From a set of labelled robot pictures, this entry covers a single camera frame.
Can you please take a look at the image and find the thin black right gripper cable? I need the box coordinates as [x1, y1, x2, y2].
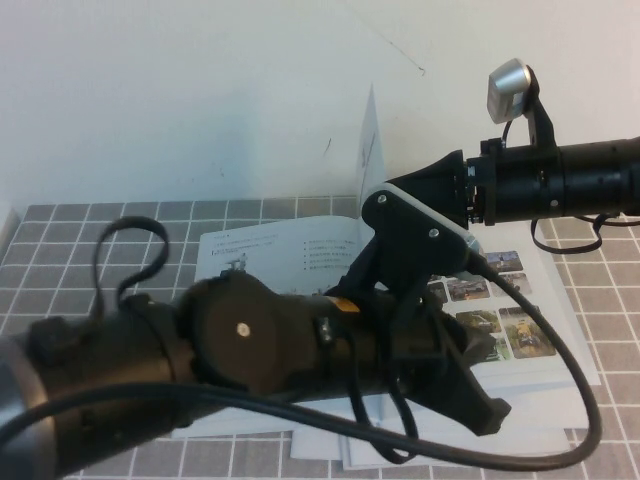
[529, 213, 629, 254]

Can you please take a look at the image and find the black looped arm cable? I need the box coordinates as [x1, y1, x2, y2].
[92, 215, 171, 321]

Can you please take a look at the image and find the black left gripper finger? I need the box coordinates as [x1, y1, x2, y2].
[414, 319, 512, 436]
[444, 312, 497, 362]

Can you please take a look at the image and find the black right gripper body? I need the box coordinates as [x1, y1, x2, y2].
[464, 137, 564, 229]

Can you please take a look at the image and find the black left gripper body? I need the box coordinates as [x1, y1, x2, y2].
[319, 289, 451, 397]

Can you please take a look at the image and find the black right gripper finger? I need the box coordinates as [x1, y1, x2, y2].
[414, 184, 474, 226]
[387, 148, 469, 195]

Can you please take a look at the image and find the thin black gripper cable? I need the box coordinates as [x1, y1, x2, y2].
[344, 329, 419, 462]
[529, 213, 629, 254]

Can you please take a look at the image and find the white loose paper sheet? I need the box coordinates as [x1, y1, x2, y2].
[290, 430, 347, 462]

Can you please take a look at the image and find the white booklet stack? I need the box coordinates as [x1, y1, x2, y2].
[341, 423, 571, 472]

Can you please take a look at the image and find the thin black left gripper cable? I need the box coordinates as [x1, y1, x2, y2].
[344, 329, 419, 462]

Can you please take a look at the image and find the silver right wrist camera with mount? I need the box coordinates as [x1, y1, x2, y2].
[487, 58, 557, 152]

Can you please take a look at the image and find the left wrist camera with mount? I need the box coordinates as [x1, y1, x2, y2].
[344, 182, 482, 311]

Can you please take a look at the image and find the white printed book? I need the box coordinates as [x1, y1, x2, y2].
[172, 83, 604, 441]

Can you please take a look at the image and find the grey checked tablecloth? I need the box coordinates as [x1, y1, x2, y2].
[0, 185, 640, 480]

